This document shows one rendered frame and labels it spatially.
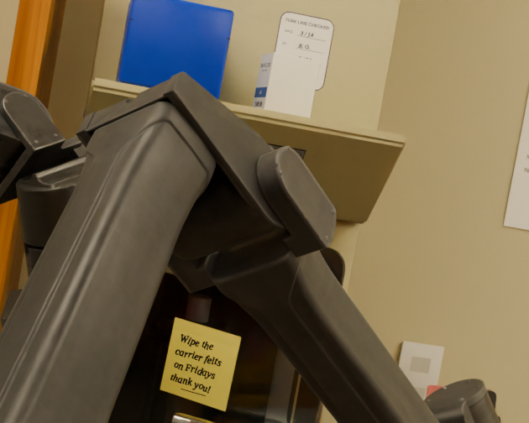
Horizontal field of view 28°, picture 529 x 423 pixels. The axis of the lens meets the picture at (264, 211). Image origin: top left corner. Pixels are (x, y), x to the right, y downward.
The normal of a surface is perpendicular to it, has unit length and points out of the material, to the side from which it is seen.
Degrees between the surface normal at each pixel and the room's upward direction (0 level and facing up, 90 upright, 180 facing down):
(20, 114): 47
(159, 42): 90
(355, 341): 64
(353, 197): 135
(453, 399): 33
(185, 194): 70
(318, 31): 90
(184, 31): 90
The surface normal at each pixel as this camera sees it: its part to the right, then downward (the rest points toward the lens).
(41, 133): 0.57, -0.56
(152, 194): 0.80, -0.34
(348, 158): 0.00, 0.76
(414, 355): 0.18, 0.08
